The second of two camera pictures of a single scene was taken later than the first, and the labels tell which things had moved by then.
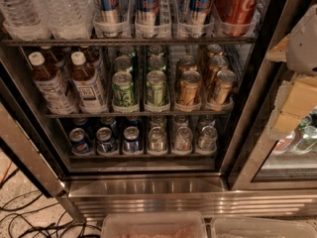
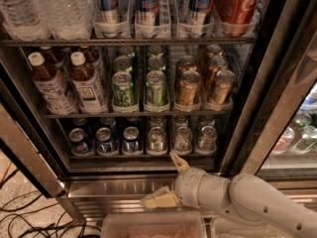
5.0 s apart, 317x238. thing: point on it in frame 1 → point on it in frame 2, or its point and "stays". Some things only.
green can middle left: (123, 63) stays
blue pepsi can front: (132, 142) stays
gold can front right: (225, 80) stays
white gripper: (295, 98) → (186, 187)
